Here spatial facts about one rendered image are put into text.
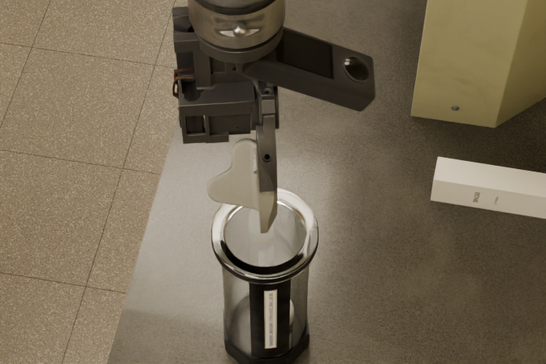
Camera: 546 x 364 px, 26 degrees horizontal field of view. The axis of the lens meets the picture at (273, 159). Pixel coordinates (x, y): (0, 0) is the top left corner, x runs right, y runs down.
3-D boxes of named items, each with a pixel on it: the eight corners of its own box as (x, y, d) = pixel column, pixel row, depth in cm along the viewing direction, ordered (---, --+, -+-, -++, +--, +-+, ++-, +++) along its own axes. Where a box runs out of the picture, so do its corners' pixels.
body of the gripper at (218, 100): (180, 81, 104) (171, -15, 94) (278, 75, 104) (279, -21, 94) (184, 152, 99) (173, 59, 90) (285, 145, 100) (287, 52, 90)
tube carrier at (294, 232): (317, 368, 133) (323, 274, 115) (221, 374, 132) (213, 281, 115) (308, 284, 139) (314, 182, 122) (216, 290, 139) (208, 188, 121)
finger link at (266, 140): (254, 179, 103) (249, 83, 100) (275, 178, 103) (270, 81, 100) (257, 198, 98) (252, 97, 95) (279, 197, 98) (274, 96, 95)
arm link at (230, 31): (281, -60, 91) (291, 19, 86) (281, -19, 95) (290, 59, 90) (184, -55, 90) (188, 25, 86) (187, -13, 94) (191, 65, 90)
